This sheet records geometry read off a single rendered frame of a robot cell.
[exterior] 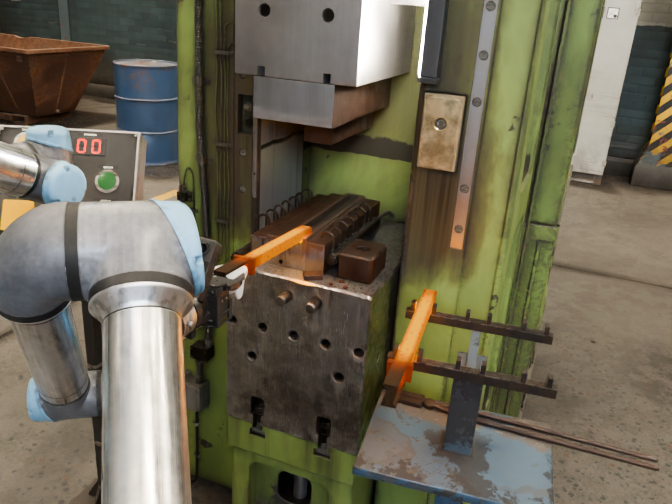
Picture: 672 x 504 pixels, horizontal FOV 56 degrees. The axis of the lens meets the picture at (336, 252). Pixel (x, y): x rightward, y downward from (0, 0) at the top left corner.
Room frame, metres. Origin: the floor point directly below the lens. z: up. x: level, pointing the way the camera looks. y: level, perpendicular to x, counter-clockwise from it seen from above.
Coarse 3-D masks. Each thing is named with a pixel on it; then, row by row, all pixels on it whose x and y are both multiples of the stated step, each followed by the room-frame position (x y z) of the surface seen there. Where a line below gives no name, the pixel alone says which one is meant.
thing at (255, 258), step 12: (300, 228) 1.47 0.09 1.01; (276, 240) 1.35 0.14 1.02; (288, 240) 1.36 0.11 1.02; (300, 240) 1.43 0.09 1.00; (252, 252) 1.25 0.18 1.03; (264, 252) 1.26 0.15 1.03; (276, 252) 1.31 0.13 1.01; (228, 264) 1.16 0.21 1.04; (240, 264) 1.16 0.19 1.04; (252, 264) 1.19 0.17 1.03
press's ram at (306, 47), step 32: (256, 0) 1.48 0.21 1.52; (288, 0) 1.45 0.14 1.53; (320, 0) 1.43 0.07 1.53; (352, 0) 1.40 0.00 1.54; (384, 0) 1.53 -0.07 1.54; (416, 0) 1.55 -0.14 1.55; (256, 32) 1.48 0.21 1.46; (288, 32) 1.45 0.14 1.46; (320, 32) 1.43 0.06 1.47; (352, 32) 1.40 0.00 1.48; (384, 32) 1.55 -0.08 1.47; (256, 64) 1.48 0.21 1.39; (288, 64) 1.45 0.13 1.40; (320, 64) 1.43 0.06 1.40; (352, 64) 1.40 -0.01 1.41; (384, 64) 1.57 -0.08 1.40
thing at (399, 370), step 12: (420, 300) 1.28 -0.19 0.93; (432, 300) 1.28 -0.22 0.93; (420, 312) 1.22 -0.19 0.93; (420, 324) 1.17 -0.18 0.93; (408, 336) 1.11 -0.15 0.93; (420, 336) 1.13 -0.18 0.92; (408, 348) 1.07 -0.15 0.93; (396, 360) 1.01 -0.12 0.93; (408, 360) 1.02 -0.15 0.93; (396, 372) 0.96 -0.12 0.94; (408, 372) 0.99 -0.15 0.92; (384, 384) 0.92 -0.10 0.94; (396, 384) 0.92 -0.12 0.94; (384, 396) 0.94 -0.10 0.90; (396, 396) 0.94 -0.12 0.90
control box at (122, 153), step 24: (72, 144) 1.53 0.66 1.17; (96, 144) 1.54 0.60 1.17; (120, 144) 1.54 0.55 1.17; (144, 144) 1.60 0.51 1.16; (96, 168) 1.51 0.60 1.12; (120, 168) 1.51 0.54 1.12; (144, 168) 1.59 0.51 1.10; (96, 192) 1.48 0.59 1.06; (120, 192) 1.48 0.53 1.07; (0, 216) 1.43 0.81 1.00
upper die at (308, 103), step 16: (256, 80) 1.48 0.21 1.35; (272, 80) 1.47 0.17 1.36; (288, 80) 1.45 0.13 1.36; (384, 80) 1.75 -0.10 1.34; (256, 96) 1.48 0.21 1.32; (272, 96) 1.47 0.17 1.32; (288, 96) 1.45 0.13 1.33; (304, 96) 1.44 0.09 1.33; (320, 96) 1.42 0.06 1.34; (336, 96) 1.43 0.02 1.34; (352, 96) 1.52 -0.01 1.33; (368, 96) 1.63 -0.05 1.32; (384, 96) 1.76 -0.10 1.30; (256, 112) 1.48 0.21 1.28; (272, 112) 1.47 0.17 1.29; (288, 112) 1.45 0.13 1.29; (304, 112) 1.44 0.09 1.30; (320, 112) 1.42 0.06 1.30; (336, 112) 1.43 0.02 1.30; (352, 112) 1.53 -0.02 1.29; (368, 112) 1.64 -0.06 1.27
